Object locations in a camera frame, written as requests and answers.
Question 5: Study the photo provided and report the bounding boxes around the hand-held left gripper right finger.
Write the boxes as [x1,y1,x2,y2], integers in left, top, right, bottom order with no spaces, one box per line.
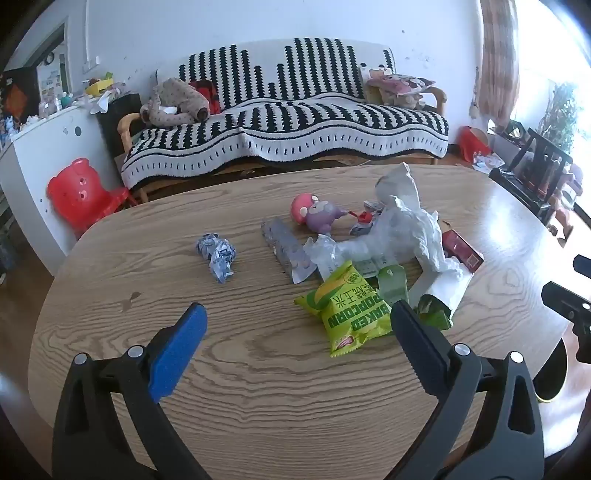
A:
[390,300,543,480]

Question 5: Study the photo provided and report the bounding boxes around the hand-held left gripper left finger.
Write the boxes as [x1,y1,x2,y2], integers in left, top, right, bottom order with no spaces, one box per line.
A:
[52,302,208,480]

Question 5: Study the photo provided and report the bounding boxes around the black bin with gold rim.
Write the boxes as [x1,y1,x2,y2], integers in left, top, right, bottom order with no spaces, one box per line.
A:
[533,339,568,403]

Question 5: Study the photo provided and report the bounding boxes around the white green carton box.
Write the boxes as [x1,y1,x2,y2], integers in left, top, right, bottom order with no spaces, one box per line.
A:
[409,258,474,331]

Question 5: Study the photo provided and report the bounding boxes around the green yellow snack packet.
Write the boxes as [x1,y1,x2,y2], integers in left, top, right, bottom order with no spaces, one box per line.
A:
[294,260,400,358]

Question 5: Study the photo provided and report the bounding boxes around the white printed paper strip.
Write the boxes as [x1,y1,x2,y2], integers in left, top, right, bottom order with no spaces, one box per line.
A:
[353,256,393,278]

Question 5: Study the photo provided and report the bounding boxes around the blue white paper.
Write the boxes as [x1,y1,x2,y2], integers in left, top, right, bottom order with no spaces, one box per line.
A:
[196,233,237,283]

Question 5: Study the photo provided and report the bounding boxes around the red cardboard box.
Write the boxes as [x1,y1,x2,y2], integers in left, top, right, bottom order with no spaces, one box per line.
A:
[441,229,485,273]

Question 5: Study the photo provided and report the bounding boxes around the white plastic bag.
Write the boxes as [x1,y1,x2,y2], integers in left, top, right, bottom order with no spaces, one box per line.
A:
[339,161,465,278]

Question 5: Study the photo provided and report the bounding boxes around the clear plastic wrapper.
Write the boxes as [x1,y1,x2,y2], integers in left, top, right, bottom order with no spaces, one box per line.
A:
[302,234,352,280]

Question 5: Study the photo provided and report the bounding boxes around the small red white wrapper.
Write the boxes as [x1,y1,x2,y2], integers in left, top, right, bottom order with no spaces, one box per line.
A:
[348,199,385,237]

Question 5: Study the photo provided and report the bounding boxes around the silver blister pack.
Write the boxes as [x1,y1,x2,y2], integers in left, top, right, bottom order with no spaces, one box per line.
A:
[261,217,319,284]

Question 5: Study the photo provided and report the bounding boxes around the pink purple toy figure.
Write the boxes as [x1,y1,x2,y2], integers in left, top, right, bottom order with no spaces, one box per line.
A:
[290,194,352,234]

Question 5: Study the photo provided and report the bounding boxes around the pink ride-on toy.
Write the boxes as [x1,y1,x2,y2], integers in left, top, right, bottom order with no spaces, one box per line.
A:
[549,162,585,232]

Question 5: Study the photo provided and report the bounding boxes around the black wooden chair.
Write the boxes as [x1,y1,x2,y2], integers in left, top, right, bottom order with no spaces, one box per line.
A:
[489,128,573,223]

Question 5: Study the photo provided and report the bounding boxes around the scattered floor papers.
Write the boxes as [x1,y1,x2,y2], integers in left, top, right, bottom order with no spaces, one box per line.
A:
[473,151,507,172]

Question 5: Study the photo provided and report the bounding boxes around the green potted plant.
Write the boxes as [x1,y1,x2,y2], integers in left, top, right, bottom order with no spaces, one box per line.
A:
[538,83,581,153]

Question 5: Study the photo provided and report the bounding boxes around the red bag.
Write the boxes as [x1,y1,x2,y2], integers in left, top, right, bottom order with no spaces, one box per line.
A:
[459,126,492,162]

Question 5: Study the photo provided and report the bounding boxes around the red bear plastic chair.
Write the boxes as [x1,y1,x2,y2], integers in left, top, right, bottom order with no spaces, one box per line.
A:
[47,158,137,234]

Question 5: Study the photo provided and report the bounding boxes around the hanging tassel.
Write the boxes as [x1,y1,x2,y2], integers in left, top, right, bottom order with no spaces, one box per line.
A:
[468,67,481,121]

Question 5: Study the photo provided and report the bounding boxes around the checked curtain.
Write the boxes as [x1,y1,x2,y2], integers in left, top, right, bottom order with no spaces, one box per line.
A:
[480,0,521,132]

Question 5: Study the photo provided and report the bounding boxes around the wooden sofa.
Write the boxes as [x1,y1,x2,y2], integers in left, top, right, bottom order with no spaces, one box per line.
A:
[117,38,450,204]

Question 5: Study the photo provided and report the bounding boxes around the black box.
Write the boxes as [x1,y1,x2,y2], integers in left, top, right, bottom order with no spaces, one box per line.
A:
[97,93,141,162]

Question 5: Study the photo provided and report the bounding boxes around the white cabinet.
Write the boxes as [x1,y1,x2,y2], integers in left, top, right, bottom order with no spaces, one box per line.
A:
[0,104,123,273]

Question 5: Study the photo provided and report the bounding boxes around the beige plush toy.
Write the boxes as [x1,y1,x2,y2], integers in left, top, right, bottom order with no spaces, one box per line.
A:
[379,88,426,110]

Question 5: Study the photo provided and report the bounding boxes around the black white striped blanket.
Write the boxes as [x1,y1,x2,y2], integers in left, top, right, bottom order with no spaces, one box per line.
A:
[121,38,450,190]

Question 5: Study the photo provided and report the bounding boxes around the pink printed pillow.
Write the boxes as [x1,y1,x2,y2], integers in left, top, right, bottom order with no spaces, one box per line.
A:
[367,73,435,95]

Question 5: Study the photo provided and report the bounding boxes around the red black plaid cloth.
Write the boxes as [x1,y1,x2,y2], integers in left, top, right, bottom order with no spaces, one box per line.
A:
[189,79,222,114]

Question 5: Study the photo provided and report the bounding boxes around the white crumpled papers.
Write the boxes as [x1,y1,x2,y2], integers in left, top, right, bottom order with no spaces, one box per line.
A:
[85,90,122,114]

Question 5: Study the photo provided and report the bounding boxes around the printed paper bag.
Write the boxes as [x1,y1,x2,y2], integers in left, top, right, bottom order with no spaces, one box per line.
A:
[360,65,395,100]

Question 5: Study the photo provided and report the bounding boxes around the yellow green toy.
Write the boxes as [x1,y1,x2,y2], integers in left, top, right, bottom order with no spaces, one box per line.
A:
[87,71,115,96]

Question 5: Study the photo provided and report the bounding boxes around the red door decoration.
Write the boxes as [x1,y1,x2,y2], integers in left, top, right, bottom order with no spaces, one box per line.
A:
[4,83,34,121]

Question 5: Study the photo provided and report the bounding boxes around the wall poster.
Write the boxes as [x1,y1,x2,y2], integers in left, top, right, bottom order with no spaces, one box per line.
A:
[37,58,64,94]

